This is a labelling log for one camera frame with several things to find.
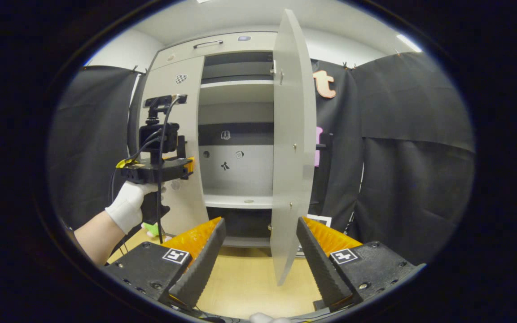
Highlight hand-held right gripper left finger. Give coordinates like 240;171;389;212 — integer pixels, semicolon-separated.
104;217;227;310

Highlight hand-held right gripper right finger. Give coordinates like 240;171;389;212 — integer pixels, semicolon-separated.
295;217;427;314

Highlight beige cabinet door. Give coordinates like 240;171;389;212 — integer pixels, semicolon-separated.
140;56;205;236
270;9;317;286

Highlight beige double-door shoe cabinet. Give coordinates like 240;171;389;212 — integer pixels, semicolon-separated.
140;31;282;249

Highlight white cabinet shelf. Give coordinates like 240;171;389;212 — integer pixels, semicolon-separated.
202;188;273;209
199;80;275;106

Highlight beige cabinet drawer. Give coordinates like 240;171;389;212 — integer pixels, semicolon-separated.
151;31;278;70

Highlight pink and green plush toy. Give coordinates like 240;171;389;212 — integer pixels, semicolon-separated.
141;222;162;238

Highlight black backdrop cloth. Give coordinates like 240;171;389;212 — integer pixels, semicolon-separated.
48;56;475;265

